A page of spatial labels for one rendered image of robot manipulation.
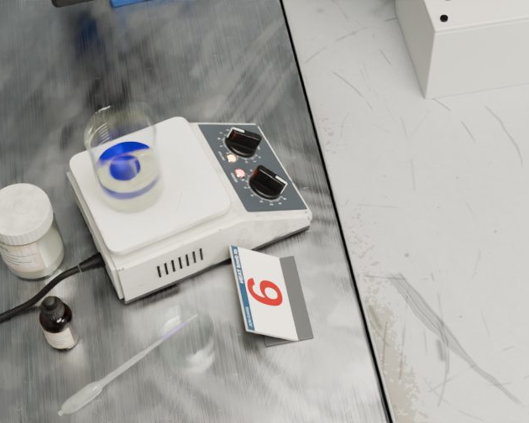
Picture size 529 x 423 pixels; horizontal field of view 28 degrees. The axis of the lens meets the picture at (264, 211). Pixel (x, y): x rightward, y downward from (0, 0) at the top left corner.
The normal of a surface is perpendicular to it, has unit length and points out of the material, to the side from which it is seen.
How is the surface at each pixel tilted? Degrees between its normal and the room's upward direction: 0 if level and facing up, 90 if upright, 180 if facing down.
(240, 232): 90
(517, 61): 90
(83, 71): 0
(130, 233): 0
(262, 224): 90
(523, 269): 0
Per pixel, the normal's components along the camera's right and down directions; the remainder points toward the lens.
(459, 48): 0.18, 0.81
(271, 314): 0.61, -0.55
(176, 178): -0.04, -0.56
